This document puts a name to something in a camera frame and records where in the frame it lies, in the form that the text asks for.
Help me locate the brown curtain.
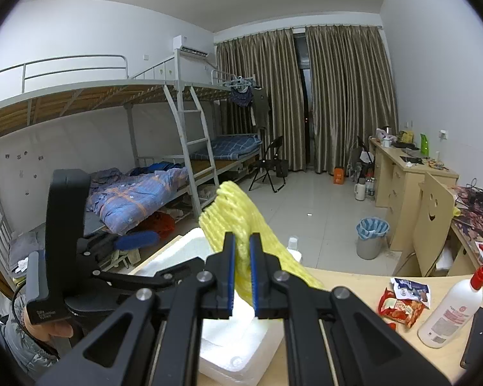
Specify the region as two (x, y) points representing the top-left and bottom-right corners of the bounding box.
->
(306, 25), (399, 175)
(216, 30), (307, 171)

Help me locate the wooden chair with smiley cutout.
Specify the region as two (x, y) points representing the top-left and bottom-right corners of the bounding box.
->
(394, 171), (455, 278)

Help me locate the person's left forearm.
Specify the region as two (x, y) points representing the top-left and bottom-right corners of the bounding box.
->
(0, 281), (61, 382)

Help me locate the dark grey hanging shirt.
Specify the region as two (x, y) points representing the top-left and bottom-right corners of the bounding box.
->
(251, 87), (271, 129)

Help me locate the person's left hand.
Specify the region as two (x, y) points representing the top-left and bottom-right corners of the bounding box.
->
(24, 308), (75, 348)

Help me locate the blue patterned quilt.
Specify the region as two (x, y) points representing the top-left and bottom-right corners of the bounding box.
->
(86, 167), (190, 236)

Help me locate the grey metal bed ladder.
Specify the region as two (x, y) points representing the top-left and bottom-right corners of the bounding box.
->
(163, 82), (222, 220)

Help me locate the printed desk mat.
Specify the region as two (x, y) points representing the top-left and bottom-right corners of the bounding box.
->
(453, 187), (483, 246)

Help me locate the white foam box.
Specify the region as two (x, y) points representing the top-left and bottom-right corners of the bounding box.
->
(145, 227), (302, 384)

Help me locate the yellow foam net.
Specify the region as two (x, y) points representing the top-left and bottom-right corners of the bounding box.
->
(198, 181), (327, 320)

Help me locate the red bag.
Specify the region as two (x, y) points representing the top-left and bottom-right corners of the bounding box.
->
(139, 212), (175, 236)

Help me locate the black folding chair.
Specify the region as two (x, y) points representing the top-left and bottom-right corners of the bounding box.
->
(248, 136), (287, 194)

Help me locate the grey metal bunk bed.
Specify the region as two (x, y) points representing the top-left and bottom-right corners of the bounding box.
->
(0, 54), (222, 330)
(177, 46), (266, 186)

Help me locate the black flat device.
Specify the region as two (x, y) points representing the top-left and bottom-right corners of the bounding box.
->
(461, 308), (483, 371)

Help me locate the blue plaid bedding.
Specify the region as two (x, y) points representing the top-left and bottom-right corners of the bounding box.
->
(189, 135), (262, 161)

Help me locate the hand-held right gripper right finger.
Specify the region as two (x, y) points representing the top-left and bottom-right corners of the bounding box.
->
(249, 233), (453, 386)

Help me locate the red snack packet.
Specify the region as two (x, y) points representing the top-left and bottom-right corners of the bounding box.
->
(377, 288), (425, 332)

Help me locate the white air conditioner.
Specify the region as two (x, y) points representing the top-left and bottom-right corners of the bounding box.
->
(173, 35), (210, 57)

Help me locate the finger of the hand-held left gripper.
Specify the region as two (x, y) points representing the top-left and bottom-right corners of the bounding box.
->
(77, 230), (160, 255)
(90, 258), (207, 291)

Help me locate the dark blue hanging garment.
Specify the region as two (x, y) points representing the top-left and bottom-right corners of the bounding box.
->
(230, 86), (253, 108)

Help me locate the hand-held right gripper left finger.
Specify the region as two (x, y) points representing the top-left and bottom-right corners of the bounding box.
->
(36, 232), (237, 386)

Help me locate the long wooden desk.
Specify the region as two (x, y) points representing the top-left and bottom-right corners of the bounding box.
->
(368, 137), (459, 252)

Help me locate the grey trash bin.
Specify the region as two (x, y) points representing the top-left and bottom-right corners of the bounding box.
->
(356, 217), (389, 260)

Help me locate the white pump bottle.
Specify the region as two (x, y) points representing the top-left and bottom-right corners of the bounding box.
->
(418, 245), (483, 348)

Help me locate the blue white snack packet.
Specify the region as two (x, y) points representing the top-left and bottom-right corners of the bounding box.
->
(390, 277), (432, 309)

